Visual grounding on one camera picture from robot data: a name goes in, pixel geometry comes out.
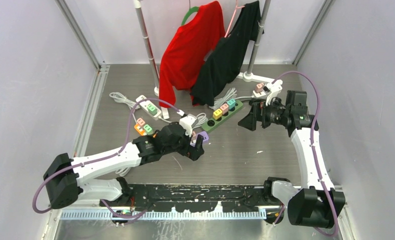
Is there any pink plug on orange strip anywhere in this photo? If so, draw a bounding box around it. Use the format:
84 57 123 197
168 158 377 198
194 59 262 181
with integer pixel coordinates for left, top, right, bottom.
136 117 146 127

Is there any green power strip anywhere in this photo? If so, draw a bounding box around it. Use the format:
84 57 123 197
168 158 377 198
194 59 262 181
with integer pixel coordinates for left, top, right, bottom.
201 100 244 134

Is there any red shirt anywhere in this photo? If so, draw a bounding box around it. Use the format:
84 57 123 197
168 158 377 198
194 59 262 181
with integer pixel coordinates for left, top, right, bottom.
159 1 225 105

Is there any purple power strip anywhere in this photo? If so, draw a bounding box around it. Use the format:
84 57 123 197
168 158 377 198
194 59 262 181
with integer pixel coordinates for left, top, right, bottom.
190 131 209 147

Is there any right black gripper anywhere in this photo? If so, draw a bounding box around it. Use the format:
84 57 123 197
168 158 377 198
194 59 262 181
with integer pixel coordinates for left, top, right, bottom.
238 97 290 132

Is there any left white power strip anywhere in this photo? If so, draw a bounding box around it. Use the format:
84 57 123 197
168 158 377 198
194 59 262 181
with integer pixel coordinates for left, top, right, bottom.
136 95 162 120

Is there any black shirt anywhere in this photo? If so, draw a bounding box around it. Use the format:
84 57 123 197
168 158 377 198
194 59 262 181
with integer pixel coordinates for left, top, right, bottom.
190 0 261 106

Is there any teal plug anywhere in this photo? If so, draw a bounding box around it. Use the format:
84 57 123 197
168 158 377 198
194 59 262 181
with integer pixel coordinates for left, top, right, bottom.
226 99 236 111

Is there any clothes rack pole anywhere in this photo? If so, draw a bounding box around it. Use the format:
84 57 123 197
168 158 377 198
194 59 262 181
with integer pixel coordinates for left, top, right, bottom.
133 0 160 97
237 0 274 84

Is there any green plug on white strip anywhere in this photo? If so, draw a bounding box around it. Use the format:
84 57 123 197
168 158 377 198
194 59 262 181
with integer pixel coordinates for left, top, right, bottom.
146 104 158 116

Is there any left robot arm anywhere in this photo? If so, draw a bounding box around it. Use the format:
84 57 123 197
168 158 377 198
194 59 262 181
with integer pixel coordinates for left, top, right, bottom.
32 122 205 213

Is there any orange power strip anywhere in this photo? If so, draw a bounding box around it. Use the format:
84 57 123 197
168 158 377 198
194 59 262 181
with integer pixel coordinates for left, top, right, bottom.
134 124 156 136

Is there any pink plug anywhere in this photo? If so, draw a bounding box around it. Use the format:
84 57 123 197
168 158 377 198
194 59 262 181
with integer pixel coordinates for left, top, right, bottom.
219 103 229 115
136 117 146 127
254 82 265 93
191 131 197 140

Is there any pink plug on white strip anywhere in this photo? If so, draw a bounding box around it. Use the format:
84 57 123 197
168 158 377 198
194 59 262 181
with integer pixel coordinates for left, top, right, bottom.
254 82 265 93

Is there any yellow plug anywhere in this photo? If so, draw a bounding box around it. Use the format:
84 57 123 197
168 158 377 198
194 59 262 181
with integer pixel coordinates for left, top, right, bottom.
212 108 223 121

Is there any left white strip cord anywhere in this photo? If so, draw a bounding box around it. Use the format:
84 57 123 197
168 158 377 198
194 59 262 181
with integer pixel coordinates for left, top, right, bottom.
109 92 185 127

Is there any right white power strip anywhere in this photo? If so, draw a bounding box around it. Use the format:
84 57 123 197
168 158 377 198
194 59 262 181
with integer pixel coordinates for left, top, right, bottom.
252 90 270 99

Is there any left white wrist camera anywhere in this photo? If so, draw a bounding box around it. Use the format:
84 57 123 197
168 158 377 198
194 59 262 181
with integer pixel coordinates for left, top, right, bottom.
179 114 197 137

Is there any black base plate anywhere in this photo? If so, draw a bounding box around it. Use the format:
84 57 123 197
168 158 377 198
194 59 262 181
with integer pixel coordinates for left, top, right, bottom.
107 184 281 213

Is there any clothes rack left pole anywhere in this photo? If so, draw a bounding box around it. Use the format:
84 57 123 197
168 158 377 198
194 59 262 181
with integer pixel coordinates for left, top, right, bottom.
133 0 160 97

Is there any right white strip cord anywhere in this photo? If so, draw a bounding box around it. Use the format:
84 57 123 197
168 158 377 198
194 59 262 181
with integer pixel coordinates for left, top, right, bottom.
209 87 255 111

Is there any clothes rack right pole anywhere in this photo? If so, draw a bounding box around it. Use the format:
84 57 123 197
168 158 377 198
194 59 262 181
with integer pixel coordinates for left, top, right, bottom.
237 0 274 84

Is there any orange strip white cord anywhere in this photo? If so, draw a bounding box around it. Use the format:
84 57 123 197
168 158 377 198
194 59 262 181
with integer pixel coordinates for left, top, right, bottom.
190 112 209 132

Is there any white power strip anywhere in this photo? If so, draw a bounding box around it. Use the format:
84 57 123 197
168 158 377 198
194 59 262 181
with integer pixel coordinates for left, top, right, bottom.
136 95 162 120
252 90 270 99

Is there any pink hanger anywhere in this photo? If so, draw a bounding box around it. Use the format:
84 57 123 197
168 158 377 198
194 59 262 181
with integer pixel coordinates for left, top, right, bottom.
224 0 245 38

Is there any green hanger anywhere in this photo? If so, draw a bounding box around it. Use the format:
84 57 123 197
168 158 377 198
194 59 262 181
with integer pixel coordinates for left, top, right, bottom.
181 6 200 26

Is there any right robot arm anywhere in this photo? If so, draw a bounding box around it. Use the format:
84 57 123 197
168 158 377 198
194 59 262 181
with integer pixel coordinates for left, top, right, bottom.
238 90 346 232

